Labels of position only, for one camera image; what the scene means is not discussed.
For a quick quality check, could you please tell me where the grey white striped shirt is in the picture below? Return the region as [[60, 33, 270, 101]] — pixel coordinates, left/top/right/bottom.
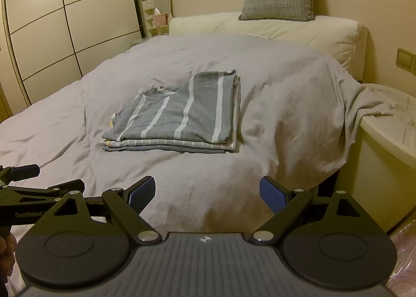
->
[[101, 69, 242, 144]]

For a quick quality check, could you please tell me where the person's left hand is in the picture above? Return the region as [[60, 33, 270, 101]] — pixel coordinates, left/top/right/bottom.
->
[[0, 233, 17, 283]]

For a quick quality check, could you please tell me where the white patterned folded garment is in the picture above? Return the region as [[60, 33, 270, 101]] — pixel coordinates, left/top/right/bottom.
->
[[102, 75, 242, 155]]

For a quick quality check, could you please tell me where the light grey bed sheet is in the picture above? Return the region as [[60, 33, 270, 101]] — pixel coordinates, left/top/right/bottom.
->
[[1, 34, 390, 231]]

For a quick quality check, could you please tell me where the white bedside cabinet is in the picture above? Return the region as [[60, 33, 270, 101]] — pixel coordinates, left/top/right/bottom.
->
[[336, 83, 415, 231]]

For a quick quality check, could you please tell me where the cream sliding wardrobe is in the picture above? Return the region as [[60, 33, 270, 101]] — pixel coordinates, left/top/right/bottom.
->
[[1, 0, 145, 114]]

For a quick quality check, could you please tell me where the cream mattress headboard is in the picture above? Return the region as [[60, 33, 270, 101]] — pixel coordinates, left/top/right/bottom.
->
[[169, 12, 367, 81]]

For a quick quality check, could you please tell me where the small shelf organiser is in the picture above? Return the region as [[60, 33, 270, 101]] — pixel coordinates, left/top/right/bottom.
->
[[142, 0, 169, 38]]

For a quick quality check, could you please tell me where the wall socket plate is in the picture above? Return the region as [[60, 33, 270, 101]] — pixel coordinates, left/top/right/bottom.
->
[[395, 48, 416, 75]]

